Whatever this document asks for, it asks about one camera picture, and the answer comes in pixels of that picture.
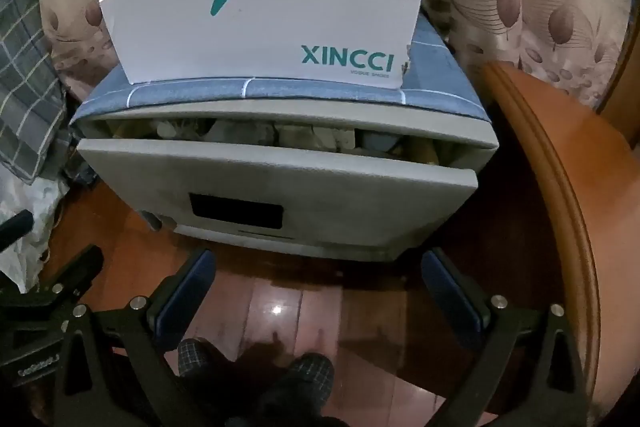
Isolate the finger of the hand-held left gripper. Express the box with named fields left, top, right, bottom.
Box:
left=47, top=244, right=104, bottom=304

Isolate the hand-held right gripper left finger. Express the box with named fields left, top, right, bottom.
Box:
left=52, top=248, right=226, bottom=427

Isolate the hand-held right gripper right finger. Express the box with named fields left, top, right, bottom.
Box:
left=415, top=248, right=588, bottom=427

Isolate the pile of mixed clothes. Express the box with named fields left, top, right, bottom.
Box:
left=107, top=117, right=453, bottom=165

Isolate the plaid slipper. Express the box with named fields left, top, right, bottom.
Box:
left=279, top=353, right=335, bottom=404
left=177, top=338, right=217, bottom=379

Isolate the white plastic bag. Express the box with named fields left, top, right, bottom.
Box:
left=0, top=167, right=68, bottom=293

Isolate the black rod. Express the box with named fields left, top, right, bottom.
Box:
left=0, top=212, right=34, bottom=249

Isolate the blue checked cloth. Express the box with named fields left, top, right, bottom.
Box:
left=69, top=14, right=493, bottom=128

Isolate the white nightstand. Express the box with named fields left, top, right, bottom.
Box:
left=75, top=99, right=498, bottom=258

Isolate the grey plaid cloth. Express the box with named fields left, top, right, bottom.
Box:
left=0, top=0, right=76, bottom=185

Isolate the white teal print shoe box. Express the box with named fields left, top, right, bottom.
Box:
left=99, top=0, right=429, bottom=90

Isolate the curved wooden bed frame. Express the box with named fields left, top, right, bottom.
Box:
left=480, top=59, right=640, bottom=413

